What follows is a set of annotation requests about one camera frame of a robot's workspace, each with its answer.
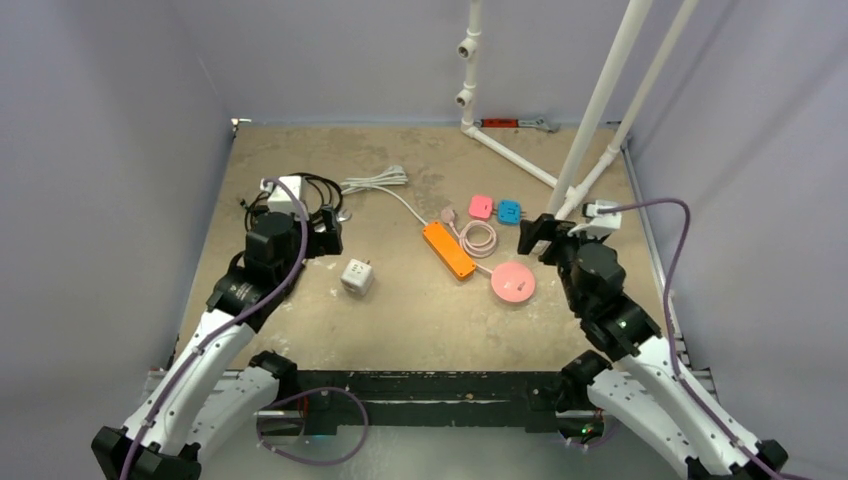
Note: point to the red handled wrench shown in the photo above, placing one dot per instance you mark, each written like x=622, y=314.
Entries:
x=539, y=123

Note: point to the pink plug adapter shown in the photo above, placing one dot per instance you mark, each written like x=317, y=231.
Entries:
x=480, y=207

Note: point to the blue plug adapter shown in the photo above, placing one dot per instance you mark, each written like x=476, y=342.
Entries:
x=509, y=212

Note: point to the pink round socket base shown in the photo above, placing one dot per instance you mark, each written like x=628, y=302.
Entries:
x=513, y=282

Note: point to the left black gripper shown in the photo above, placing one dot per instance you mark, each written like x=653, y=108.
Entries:
x=326, y=241

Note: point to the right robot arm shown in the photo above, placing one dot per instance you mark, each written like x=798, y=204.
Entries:
x=633, y=372

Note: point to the orange power strip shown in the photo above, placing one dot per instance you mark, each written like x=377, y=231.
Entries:
x=449, y=251

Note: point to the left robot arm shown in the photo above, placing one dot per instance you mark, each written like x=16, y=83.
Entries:
x=188, y=417

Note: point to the silver open-end wrench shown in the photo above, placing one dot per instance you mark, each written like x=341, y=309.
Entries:
x=343, y=216

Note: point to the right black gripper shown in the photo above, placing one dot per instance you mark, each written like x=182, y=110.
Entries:
x=549, y=235

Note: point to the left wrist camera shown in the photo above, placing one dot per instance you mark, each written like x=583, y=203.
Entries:
x=289, y=201

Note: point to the white cube socket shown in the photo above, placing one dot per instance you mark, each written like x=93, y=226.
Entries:
x=357, y=277

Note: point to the black base beam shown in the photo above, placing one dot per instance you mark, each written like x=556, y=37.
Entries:
x=531, y=400

